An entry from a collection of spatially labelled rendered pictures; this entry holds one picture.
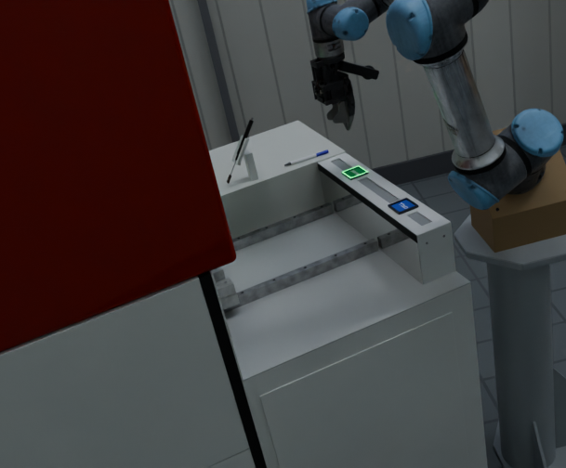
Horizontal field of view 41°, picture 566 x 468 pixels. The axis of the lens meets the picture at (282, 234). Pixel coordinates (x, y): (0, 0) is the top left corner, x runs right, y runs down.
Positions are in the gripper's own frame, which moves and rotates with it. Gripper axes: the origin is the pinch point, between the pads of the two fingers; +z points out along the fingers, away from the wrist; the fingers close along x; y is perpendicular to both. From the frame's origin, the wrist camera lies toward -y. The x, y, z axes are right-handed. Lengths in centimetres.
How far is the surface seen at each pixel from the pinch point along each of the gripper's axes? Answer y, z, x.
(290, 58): -49, 30, -169
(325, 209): 8.4, 26.3, -8.2
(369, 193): 3.6, 14.6, 13.2
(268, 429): 53, 45, 46
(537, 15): -169, 37, -136
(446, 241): -2.1, 19.6, 39.8
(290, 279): 31.5, 26.5, 18.8
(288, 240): 23.2, 28.5, -2.9
